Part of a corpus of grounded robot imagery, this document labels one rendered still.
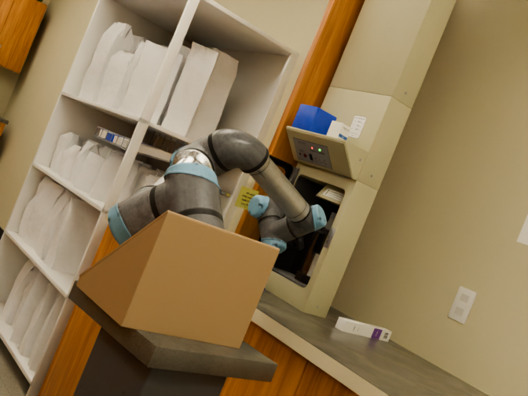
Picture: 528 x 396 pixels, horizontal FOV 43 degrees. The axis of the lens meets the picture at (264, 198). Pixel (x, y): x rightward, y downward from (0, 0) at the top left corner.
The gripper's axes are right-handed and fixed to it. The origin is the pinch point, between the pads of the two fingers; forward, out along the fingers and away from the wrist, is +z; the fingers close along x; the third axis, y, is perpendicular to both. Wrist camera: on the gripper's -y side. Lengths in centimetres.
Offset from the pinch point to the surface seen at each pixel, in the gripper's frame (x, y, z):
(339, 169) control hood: -7.9, 21.9, -12.2
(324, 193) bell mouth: 0.4, 12.4, -7.3
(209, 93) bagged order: 124, 40, 10
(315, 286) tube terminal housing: -13.9, -17.3, -10.9
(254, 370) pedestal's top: -73, -23, -79
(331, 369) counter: -61, -27, -43
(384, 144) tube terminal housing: -14.0, 34.7, -1.8
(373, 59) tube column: 1, 62, -5
